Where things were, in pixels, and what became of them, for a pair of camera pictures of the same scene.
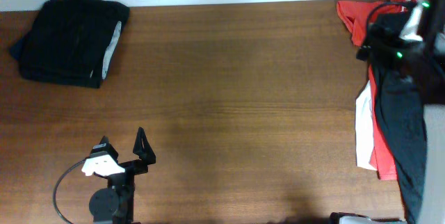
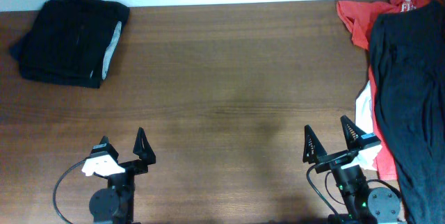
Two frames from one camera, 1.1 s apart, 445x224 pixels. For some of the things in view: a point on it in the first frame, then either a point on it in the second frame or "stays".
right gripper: [388, 40] -> [319, 153]
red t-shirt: [354, 14] stays
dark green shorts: [71, 40] stays
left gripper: [144, 155] stays
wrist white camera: [410, 32] -> [365, 158]
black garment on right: [403, 72] stays
